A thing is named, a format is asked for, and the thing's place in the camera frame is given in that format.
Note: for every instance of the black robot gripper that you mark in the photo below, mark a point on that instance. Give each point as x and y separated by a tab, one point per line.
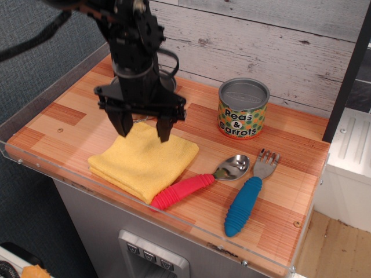
123	120

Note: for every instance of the yellow rag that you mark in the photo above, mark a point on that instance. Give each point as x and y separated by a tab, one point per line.
142	165

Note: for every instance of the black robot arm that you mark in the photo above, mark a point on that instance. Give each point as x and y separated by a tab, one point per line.
131	31

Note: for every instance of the small steel pot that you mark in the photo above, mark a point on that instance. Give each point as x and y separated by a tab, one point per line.
141	96

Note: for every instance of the clear acrylic table guard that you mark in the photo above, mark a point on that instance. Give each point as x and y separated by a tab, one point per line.
57	132

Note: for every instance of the peas and carrots can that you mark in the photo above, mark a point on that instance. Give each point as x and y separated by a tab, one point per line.
242	108

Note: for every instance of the grey toy fridge cabinet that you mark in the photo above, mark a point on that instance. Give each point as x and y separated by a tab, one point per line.
192	229

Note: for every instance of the silver dispenser button panel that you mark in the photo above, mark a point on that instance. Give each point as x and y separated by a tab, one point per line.
152	256

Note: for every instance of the orange object at corner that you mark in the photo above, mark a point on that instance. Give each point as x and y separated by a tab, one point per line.
34	271

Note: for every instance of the white cabinet with drainboard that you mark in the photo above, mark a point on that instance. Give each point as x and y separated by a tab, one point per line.
344	189

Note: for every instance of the red handled spoon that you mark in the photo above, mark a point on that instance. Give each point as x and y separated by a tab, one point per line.
230	170

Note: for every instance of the blue handled fork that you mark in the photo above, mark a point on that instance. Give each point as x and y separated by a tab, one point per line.
241	208

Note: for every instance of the black right frame post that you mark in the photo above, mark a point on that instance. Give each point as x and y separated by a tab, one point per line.
349	78

